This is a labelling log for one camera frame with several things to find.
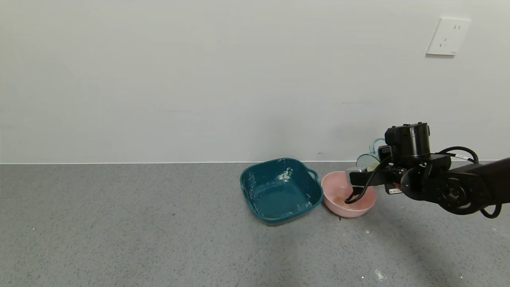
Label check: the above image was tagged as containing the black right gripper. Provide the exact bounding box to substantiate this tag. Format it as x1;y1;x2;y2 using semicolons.
377;145;402;195

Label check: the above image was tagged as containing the translucent green ribbed cup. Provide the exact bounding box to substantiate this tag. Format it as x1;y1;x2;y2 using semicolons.
356;138;387;173

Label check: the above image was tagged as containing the pink plastic bowl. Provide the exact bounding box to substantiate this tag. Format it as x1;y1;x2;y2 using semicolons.
321;171;377;218

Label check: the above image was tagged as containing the teal square plastic basin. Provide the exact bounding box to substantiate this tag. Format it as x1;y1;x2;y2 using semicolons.
239;158;324;226

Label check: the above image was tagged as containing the black camera cable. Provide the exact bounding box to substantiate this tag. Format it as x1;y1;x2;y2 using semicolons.
344;159;394;205

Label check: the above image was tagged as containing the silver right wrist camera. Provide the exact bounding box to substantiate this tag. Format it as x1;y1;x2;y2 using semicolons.
346;167;369;187

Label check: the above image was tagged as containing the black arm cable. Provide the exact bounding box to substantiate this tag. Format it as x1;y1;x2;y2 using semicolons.
437;146;502;219

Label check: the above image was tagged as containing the white wall socket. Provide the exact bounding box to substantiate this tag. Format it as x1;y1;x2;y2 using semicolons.
426;17;471;56

